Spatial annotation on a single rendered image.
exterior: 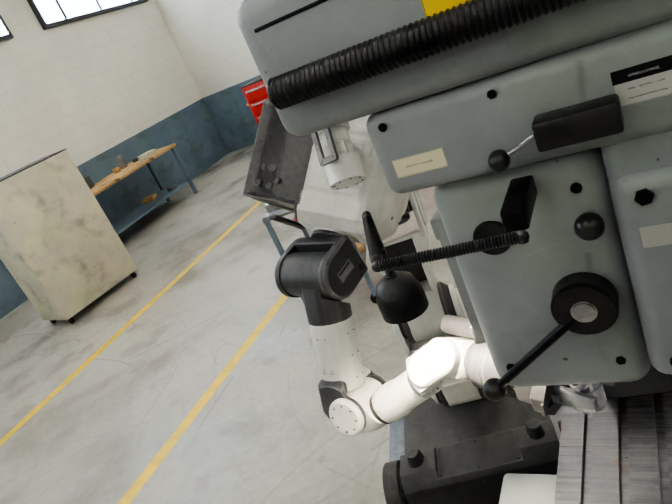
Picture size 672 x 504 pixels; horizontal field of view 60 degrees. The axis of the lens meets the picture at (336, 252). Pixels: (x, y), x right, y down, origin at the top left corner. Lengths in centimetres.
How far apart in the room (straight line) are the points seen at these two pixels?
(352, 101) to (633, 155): 28
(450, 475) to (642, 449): 68
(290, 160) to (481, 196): 57
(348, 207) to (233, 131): 1116
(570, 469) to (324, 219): 66
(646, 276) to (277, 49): 46
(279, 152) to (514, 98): 66
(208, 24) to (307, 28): 1121
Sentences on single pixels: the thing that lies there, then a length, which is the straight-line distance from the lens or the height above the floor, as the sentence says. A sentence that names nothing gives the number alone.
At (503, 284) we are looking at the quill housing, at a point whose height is 149.
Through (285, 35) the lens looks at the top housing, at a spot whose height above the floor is 184.
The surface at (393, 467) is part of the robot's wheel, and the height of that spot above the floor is 60.
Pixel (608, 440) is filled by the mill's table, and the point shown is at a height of 94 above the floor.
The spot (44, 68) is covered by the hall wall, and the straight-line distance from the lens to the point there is 1013.
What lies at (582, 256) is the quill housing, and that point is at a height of 151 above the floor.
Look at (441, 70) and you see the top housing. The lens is 60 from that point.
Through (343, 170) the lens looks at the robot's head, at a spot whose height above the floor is 160.
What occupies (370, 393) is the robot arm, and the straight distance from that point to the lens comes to 119.
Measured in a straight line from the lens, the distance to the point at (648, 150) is 64.
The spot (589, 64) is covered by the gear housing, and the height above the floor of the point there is 171.
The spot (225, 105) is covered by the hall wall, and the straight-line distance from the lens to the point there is 1212.
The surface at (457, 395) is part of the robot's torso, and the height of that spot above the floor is 68.
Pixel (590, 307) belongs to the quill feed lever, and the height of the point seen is 146.
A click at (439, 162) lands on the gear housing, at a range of 64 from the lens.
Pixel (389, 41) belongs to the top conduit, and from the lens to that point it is 58.
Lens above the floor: 185
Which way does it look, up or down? 22 degrees down
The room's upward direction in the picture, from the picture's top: 24 degrees counter-clockwise
